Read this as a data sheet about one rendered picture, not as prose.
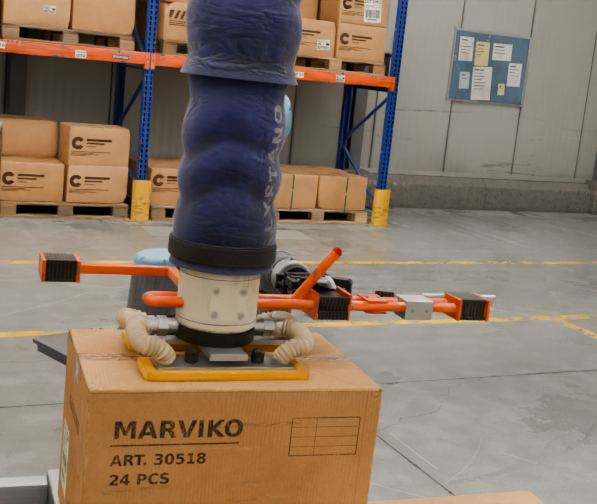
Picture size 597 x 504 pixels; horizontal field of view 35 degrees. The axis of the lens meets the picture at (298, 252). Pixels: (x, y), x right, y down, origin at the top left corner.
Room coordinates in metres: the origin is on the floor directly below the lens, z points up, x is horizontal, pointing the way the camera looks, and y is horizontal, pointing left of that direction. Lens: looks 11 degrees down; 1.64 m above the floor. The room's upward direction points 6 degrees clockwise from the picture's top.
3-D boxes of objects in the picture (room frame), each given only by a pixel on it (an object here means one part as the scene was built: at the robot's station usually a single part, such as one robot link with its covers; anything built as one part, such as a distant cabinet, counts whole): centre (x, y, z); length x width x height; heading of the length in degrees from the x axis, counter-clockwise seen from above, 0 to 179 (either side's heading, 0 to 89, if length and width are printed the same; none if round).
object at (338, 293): (2.05, -0.07, 1.13); 0.10 x 0.08 x 0.06; 21
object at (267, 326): (1.96, 0.16, 1.07); 0.34 x 0.25 x 0.06; 111
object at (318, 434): (1.97, 0.15, 0.81); 0.60 x 0.40 x 0.40; 110
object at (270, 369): (1.87, 0.13, 1.03); 0.34 x 0.10 x 0.05; 111
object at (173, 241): (1.96, 0.16, 1.25); 0.23 x 0.23 x 0.04
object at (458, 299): (2.16, -0.40, 1.13); 0.08 x 0.07 x 0.05; 111
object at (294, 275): (2.18, -0.01, 1.13); 0.12 x 0.09 x 0.08; 21
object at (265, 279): (2.34, 0.04, 1.13); 0.12 x 0.09 x 0.10; 21
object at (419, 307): (2.12, -0.28, 1.12); 0.07 x 0.07 x 0.04; 21
